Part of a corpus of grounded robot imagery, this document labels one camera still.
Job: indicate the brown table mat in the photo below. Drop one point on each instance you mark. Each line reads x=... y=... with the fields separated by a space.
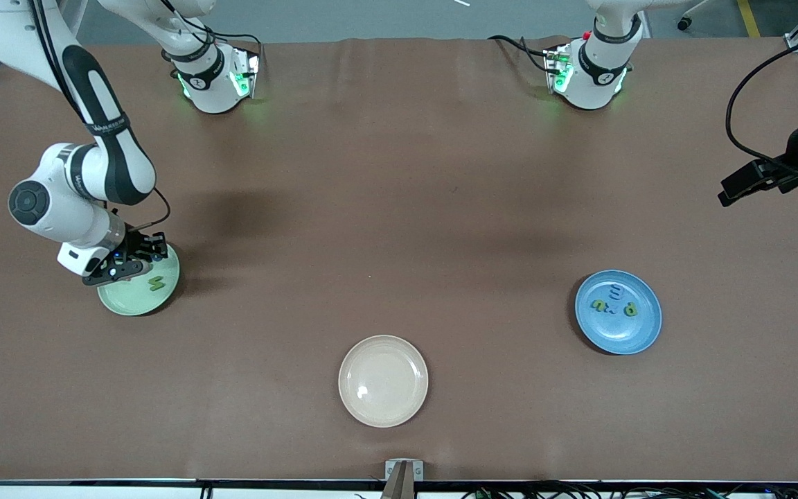
x=233 y=416

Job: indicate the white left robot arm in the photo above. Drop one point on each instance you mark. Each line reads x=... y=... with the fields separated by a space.
x=600 y=83

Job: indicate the blue plate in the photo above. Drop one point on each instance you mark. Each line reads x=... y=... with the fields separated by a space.
x=614 y=336

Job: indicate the blue foam letter m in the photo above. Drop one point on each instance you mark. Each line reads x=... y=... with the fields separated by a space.
x=617 y=292

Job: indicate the black chair caster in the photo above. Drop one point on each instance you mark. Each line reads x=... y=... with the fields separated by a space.
x=683 y=24

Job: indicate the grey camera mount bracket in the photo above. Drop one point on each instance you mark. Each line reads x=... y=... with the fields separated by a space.
x=399 y=485

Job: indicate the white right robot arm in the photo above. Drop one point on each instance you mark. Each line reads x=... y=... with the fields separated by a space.
x=73 y=222

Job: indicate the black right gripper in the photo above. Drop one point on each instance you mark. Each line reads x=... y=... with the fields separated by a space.
x=134 y=244

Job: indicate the silver base connector box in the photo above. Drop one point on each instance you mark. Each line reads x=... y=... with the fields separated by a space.
x=246 y=73
x=557 y=69

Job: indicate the light green plate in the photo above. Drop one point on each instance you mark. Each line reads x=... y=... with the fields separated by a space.
x=136 y=301

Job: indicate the green foam letter p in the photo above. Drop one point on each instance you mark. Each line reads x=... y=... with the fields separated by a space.
x=624 y=310

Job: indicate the beige plate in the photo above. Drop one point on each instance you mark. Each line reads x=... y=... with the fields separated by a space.
x=383 y=381

